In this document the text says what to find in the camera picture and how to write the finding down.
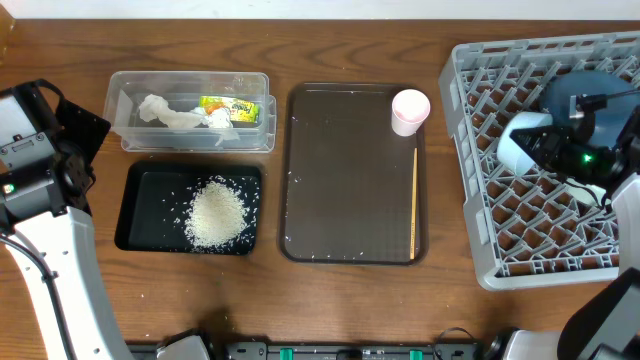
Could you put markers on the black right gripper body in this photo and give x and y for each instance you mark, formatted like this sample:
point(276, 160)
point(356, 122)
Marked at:
point(584, 161)

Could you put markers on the light green bowl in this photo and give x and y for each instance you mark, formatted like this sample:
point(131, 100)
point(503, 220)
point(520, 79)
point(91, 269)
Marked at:
point(590, 195)

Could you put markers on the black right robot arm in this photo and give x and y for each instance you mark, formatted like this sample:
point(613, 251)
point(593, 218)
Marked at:
point(607, 327)

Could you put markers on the clear plastic bin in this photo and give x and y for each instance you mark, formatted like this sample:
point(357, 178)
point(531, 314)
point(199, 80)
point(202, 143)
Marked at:
point(182, 90)

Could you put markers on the grey dishwasher rack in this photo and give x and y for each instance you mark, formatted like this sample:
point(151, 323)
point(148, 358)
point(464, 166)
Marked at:
point(532, 230)

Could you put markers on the yellow snack wrapper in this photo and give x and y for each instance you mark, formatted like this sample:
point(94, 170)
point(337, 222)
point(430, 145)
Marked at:
point(237, 110)

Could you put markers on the light blue bowl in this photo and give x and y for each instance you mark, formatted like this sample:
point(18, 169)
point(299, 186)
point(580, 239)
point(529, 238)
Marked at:
point(508, 152)

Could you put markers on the pink cup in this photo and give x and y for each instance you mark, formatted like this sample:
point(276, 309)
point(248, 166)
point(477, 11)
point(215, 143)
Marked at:
point(410, 108)

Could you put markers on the brown serving tray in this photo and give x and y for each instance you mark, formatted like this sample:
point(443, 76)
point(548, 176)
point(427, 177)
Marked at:
point(348, 177)

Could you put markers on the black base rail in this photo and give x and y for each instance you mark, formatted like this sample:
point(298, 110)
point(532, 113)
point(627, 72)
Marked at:
point(263, 351)

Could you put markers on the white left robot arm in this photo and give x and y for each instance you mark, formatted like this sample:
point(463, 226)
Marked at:
point(46, 221)

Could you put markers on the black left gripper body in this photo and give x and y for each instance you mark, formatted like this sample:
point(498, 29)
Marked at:
point(66, 158)

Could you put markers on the dark blue plate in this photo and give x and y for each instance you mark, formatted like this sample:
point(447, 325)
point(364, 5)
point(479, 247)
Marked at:
point(609, 121)

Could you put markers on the pile of rice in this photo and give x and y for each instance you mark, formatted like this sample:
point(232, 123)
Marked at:
point(217, 214)

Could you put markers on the white tissue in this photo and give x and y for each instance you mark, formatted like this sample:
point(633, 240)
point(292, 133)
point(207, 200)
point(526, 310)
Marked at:
point(155, 107)

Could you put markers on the wooden chopstick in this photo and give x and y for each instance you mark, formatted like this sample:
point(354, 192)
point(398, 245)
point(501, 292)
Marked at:
point(414, 204)

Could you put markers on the black plastic tray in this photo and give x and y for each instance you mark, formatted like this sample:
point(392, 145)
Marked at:
point(159, 199)

